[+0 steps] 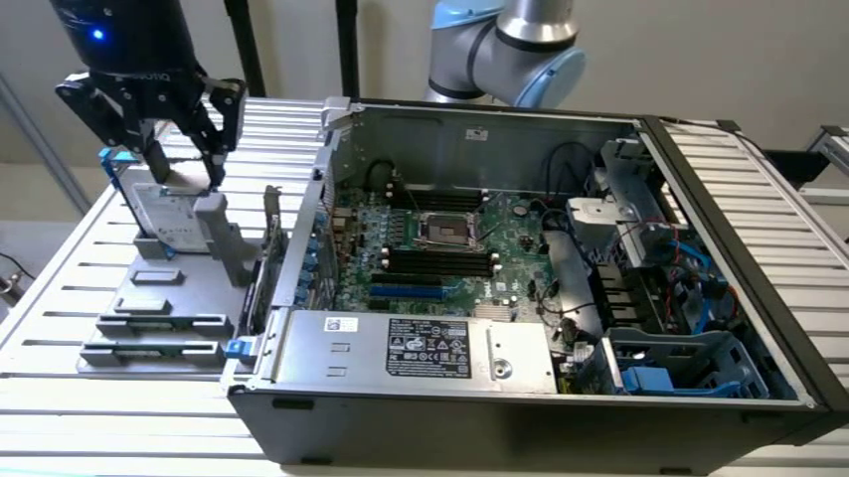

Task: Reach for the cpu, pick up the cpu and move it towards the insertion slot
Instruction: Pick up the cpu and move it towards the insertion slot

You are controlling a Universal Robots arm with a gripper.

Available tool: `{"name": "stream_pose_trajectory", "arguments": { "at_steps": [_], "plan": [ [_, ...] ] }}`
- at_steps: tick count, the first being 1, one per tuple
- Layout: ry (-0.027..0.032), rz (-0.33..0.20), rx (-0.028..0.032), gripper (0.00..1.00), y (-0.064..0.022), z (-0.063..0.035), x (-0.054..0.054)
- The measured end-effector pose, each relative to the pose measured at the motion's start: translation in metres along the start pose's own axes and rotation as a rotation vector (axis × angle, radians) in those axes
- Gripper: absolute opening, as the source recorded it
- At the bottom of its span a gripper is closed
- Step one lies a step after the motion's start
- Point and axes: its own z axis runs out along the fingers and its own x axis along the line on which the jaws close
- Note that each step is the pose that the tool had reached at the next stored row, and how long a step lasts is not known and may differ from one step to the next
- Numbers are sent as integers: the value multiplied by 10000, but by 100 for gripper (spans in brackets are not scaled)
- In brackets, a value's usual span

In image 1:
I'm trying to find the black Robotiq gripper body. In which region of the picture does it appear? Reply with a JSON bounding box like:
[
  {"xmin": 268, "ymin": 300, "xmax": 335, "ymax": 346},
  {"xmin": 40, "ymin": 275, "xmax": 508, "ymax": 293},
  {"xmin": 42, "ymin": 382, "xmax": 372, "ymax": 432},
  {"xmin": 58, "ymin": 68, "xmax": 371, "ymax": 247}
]
[{"xmin": 49, "ymin": 0, "xmax": 205, "ymax": 124}]

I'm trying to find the metal CPU socket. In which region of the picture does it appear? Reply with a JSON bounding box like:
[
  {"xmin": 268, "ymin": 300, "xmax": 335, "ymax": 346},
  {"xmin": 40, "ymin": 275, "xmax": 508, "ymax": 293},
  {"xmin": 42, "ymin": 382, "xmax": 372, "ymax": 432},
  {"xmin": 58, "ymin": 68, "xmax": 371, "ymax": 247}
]
[{"xmin": 411, "ymin": 210, "xmax": 490, "ymax": 250}]

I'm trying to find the black expansion slot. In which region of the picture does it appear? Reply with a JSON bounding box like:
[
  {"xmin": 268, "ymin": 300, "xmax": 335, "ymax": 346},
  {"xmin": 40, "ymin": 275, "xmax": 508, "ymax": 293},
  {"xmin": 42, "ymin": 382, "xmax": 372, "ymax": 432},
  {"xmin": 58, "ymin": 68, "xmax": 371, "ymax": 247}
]
[
  {"xmin": 368, "ymin": 273, "xmax": 444, "ymax": 288},
  {"xmin": 367, "ymin": 297, "xmax": 443, "ymax": 310}
]

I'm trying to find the blue expansion slot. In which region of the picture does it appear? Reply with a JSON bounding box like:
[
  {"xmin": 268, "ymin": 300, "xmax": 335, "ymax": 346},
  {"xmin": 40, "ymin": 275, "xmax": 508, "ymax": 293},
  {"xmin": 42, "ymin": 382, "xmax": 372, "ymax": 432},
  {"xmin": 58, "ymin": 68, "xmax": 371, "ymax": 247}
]
[{"xmin": 368, "ymin": 284, "xmax": 446, "ymax": 299}]

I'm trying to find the grey parts rack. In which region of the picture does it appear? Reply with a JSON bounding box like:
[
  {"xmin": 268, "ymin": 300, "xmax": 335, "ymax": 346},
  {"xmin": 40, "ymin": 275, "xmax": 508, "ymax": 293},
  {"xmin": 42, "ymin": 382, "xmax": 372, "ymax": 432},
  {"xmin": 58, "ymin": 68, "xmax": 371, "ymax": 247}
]
[{"xmin": 74, "ymin": 162, "xmax": 268, "ymax": 375}]

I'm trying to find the blue case latch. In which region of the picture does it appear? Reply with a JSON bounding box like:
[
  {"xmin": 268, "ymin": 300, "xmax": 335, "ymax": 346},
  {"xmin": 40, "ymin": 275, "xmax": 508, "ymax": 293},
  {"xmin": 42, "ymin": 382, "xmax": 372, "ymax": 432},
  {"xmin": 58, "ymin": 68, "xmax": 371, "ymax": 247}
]
[{"xmin": 224, "ymin": 336, "xmax": 257, "ymax": 372}]

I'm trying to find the green motherboard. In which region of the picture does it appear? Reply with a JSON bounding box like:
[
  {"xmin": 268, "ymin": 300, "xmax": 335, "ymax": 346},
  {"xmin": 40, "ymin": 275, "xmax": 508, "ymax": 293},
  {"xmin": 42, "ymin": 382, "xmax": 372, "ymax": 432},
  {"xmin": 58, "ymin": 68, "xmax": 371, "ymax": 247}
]
[{"xmin": 323, "ymin": 186, "xmax": 584, "ymax": 349}]

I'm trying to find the silver power supply unit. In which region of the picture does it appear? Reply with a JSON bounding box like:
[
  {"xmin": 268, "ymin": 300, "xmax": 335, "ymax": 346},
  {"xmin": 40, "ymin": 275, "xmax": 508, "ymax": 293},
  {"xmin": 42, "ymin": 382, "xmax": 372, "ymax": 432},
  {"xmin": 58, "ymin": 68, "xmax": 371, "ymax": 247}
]
[{"xmin": 268, "ymin": 309, "xmax": 559, "ymax": 396}]

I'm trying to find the silver chipset heatsink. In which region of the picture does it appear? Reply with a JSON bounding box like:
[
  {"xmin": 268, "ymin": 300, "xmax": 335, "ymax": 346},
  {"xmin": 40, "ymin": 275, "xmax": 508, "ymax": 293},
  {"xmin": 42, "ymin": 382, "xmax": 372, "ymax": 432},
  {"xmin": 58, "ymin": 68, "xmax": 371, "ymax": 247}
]
[{"xmin": 472, "ymin": 304, "xmax": 518, "ymax": 323}]

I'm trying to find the grey metal disk bay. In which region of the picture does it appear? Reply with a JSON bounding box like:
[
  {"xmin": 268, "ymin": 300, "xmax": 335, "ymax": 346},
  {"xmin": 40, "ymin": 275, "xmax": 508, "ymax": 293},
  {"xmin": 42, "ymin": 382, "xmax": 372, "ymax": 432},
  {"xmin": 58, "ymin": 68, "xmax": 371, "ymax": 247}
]
[{"xmin": 564, "ymin": 138, "xmax": 690, "ymax": 267}]

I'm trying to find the black open PC case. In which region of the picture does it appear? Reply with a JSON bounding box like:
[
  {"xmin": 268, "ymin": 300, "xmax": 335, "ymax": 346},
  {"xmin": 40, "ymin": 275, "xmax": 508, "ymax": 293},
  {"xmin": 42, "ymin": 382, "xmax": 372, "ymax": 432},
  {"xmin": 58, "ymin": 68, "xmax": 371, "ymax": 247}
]
[{"xmin": 227, "ymin": 95, "xmax": 849, "ymax": 466}]

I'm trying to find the blue plastic drive cage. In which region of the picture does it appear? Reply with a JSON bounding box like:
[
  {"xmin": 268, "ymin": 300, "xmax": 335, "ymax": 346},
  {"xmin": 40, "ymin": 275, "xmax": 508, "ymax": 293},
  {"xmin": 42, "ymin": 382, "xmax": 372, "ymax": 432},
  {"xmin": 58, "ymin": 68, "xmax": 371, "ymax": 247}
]
[{"xmin": 595, "ymin": 326, "xmax": 773, "ymax": 400}]

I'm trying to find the black box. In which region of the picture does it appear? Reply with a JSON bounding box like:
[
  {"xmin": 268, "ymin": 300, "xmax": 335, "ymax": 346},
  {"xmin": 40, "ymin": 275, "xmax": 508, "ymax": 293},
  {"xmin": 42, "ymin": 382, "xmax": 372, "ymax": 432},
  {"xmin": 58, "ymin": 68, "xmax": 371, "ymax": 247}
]
[{"xmin": 759, "ymin": 147, "xmax": 831, "ymax": 191}]

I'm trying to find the black stand post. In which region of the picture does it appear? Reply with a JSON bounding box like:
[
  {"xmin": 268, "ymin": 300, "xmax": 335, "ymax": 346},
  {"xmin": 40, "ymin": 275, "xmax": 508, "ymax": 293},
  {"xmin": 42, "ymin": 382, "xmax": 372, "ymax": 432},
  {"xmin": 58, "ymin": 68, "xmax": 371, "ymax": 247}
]
[
  {"xmin": 223, "ymin": 0, "xmax": 268, "ymax": 98},
  {"xmin": 332, "ymin": 0, "xmax": 361, "ymax": 99}
]

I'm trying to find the silver disk with blue bracket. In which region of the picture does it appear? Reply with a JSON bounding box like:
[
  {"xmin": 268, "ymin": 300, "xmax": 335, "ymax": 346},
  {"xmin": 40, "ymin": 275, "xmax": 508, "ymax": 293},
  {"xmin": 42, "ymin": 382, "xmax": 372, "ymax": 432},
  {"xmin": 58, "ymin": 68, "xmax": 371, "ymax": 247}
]
[{"xmin": 97, "ymin": 147, "xmax": 215, "ymax": 249}]

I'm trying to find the short black wire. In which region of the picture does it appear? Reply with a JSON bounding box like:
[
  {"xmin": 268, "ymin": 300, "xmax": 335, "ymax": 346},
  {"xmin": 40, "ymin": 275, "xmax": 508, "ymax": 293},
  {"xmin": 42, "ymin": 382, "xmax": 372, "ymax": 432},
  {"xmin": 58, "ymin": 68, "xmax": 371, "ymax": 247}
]
[{"xmin": 360, "ymin": 158, "xmax": 393, "ymax": 189}]

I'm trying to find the graphics card with metal bracket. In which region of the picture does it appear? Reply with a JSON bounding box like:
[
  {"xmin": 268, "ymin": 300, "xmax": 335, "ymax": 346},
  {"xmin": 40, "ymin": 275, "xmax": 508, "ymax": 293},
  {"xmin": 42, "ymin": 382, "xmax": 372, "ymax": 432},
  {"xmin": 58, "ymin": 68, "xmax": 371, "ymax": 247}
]
[{"xmin": 244, "ymin": 184, "xmax": 292, "ymax": 335}]

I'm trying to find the black cable with ring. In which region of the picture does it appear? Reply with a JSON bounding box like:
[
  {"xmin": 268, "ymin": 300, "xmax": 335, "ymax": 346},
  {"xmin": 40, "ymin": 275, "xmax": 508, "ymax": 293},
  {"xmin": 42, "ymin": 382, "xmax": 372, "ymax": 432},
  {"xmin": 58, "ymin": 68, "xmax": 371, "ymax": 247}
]
[{"xmin": 0, "ymin": 251, "xmax": 36, "ymax": 302}]

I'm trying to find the black looped power wire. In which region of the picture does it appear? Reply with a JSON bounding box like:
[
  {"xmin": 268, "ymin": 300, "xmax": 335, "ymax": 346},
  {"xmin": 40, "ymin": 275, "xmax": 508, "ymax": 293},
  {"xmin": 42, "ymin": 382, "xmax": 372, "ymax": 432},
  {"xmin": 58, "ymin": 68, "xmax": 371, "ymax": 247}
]
[{"xmin": 543, "ymin": 140, "xmax": 599, "ymax": 201}]

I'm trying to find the grey air duct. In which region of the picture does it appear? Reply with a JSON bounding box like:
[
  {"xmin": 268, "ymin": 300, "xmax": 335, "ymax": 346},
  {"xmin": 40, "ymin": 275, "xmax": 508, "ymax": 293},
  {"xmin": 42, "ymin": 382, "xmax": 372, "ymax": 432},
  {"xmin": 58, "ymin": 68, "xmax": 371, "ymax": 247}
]
[{"xmin": 540, "ymin": 229, "xmax": 602, "ymax": 342}]

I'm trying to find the blue data wire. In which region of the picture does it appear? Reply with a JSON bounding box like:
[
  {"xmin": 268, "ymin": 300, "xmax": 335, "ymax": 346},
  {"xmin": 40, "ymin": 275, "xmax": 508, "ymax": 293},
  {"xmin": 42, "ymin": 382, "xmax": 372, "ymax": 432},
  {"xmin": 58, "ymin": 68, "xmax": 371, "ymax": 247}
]
[{"xmin": 666, "ymin": 237, "xmax": 743, "ymax": 335}]

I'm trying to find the black cable on table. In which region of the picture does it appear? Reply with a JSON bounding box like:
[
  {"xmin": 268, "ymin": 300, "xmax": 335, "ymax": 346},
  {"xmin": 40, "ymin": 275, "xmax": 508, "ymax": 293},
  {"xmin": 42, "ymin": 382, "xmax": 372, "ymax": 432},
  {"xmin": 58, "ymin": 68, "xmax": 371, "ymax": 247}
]
[{"xmin": 659, "ymin": 114, "xmax": 801, "ymax": 193}]

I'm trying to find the aluminium frame profile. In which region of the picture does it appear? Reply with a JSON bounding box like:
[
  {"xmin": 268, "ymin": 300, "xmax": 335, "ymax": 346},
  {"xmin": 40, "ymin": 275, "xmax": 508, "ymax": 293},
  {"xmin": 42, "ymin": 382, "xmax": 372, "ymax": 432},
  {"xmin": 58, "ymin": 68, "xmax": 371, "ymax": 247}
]
[{"xmin": 798, "ymin": 123, "xmax": 849, "ymax": 205}]

